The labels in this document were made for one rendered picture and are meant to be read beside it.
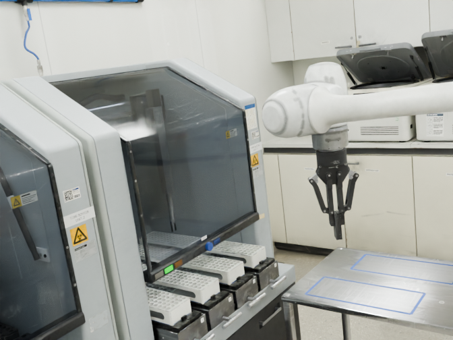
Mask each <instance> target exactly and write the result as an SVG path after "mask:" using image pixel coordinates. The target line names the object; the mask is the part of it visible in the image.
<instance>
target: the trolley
mask: <svg viewBox="0 0 453 340"><path fill-rule="evenodd" d="M281 299H282V301H283V308H284V319H285V326H286V337H287V340H297V336H296V329H295V317H294V310H293V304H299V305H302V306H309V307H312V308H318V309H322V310H328V311H332V312H338V313H341V314H342V330H343V338H344V340H351V326H350V317H349V315H351V316H358V317H361V318H368V319H371V320H377V321H381V322H387V323H391V324H397V325H400V326H404V327H411V328H414V329H421V330H424V331H430V332H434V333H440V334H444V335H450V336H453V261H449V260H439V259H433V258H423V257H417V256H406V255H400V254H390V253H384V252H374V251H368V250H358V249H352V248H341V247H337V248H336V249H335V250H334V251H333V252H332V253H330V254H329V255H328V256H327V257H325V258H324V259H323V260H322V261H321V262H320V263H319V264H318V265H317V266H315V267H314V268H313V269H312V270H310V271H309V272H308V273H307V274H306V275H305V276H304V277H303V278H302V279H300V280H299V281H298V282H297V283H295V284H294V285H293V286H292V287H291V288H290V289H289V290H288V291H286V292H285V293H284V294H283V295H282V296H281Z"/></svg>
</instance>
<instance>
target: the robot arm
mask: <svg viewBox="0 0 453 340"><path fill-rule="evenodd" d="M451 111H453V82H445V83H440V84H431V85H426V86H417V87H412V88H403V89H398V90H389V91H384V92H375V93H370V94H356V95H349V94H348V88H347V84H346V79H345V76H344V72H343V70H342V68H341V66H340V65H339V64H337V63H333V62H321V63H316V64H313V65H310V66H309V67H308V69H307V72H306V75H305V79H304V84H301V85H297V86H290V87H288V88H283V89H281V90H278V91H276V92H275V93H274V94H272V95H271V96H270V97H268V99H267V100H266V102H265V103H264V105H263V107H262V120H263V123H264V126H265V128H266V129H267V130H268V131H269V132H270V133H271V134H273V135H275V136H278V137H281V138H292V137H298V138H300V137H304V136H310V135H311V138H312V146H313V148H314V149H316V159H317V169H316V171H315V174H314V175H313V176H312V177H308V181H309V183H310V184H311V185H312V186H313V189H314V192H315V194H316V197H317V199H318V203H319V206H320V208H321V210H322V212H323V213H327V214H328V216H329V224H330V225H331V227H332V226H334V237H335V238H336V240H340V239H342V227H341V225H344V224H345V220H344V214H345V212H346V211H348V210H350V209H351V206H352V202H353V194H354V190H355V183H356V181H357V179H358V177H359V174H358V173H357V172H356V171H351V170H350V168H349V166H348V164H347V157H346V148H345V147H346V146H348V145H349V140H348V125H347V122H351V121H363V120H370V119H383V118H390V117H403V116H410V115H423V114H430V113H443V112H451ZM348 174H349V183H348V188H347V192H346V200H345V204H344V200H343V191H342V183H343V181H344V180H345V178H346V176H347V175H348ZM318 178H320V179H321V180H322V181H323V182H324V183H325V185H326V196H327V205H328V207H327V208H326V206H325V204H324V200H323V198H322V195H321V192H320V189H319V187H318V185H317V183H318ZM334 184H335V185H336V196H337V205H338V210H335V211H334V202H333V193H332V185H334Z"/></svg>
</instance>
